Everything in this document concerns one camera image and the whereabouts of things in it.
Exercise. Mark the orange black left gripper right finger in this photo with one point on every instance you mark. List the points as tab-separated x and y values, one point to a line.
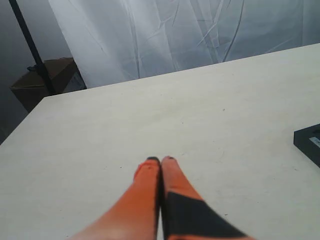
185	214

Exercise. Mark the black stand pole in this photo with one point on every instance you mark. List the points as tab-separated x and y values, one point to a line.
39	66

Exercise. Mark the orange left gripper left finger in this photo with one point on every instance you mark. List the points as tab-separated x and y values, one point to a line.
135	215

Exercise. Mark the small black box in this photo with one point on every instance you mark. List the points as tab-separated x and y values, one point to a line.
307	140

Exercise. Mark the white backdrop cloth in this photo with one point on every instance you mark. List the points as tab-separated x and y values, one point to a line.
114	41

